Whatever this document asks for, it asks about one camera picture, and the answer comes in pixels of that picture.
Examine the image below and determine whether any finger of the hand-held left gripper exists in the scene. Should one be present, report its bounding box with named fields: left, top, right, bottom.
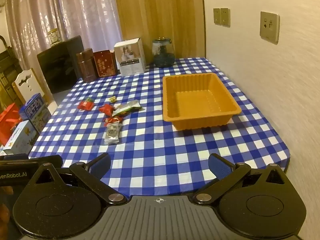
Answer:
left=0, top=154, right=63, bottom=168

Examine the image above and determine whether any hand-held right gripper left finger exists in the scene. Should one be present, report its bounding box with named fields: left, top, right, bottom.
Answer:
left=35, top=152, right=127, bottom=205

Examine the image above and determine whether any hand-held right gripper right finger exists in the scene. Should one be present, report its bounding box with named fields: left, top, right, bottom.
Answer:
left=194, top=153, right=286, bottom=205

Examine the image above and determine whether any clear silver snack packet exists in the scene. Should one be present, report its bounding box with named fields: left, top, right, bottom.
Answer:
left=103, top=124, right=122, bottom=145

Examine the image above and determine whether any red snack packet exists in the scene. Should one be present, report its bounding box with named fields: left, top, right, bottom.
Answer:
left=103, top=116, right=123, bottom=127
left=99, top=104, right=116, bottom=114
left=79, top=100, right=95, bottom=111

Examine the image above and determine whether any green white snack packet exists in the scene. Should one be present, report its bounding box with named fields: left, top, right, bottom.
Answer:
left=112, top=100, right=142, bottom=117

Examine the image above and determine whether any orange plastic tray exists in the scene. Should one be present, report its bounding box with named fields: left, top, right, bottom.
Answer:
left=162, top=72, right=242, bottom=131

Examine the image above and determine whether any light blue box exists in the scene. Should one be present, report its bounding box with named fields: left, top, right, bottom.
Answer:
left=2, top=120, right=40, bottom=156

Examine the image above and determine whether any blue carton box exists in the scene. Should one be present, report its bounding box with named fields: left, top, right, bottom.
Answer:
left=19, top=93, right=52, bottom=133

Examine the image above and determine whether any red paper bag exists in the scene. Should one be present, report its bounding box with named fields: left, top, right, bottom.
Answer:
left=0, top=102, right=23, bottom=146

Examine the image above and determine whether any blue white checked tablecloth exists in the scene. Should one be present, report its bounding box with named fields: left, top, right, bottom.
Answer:
left=29, top=57, right=292, bottom=197

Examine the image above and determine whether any black glossy cabinet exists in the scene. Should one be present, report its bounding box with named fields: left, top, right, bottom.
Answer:
left=37, top=35, right=85, bottom=95

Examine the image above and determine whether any brown cylindrical canister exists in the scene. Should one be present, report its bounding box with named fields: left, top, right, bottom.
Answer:
left=76, top=48, right=97, bottom=83

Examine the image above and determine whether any dark red patterned box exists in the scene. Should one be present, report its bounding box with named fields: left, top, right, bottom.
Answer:
left=93, top=50, right=118, bottom=78

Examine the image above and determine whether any white product box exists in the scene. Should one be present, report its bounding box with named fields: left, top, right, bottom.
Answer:
left=114, top=38, right=146, bottom=76

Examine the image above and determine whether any yellow label jar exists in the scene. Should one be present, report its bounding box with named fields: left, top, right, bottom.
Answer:
left=47, top=28, right=62, bottom=47

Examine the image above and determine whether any glass jar with dark lid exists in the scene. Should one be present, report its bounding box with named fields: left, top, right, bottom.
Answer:
left=152, top=38, right=175, bottom=68

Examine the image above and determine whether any sheer white curtain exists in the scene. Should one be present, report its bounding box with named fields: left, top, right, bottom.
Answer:
left=5, top=0, right=123, bottom=68

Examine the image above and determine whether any tan curtain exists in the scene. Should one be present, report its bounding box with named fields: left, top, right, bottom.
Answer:
left=113, top=0, right=204, bottom=64

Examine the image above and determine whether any large beige wall socket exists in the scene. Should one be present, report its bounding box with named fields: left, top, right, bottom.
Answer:
left=260, top=11, right=280, bottom=43

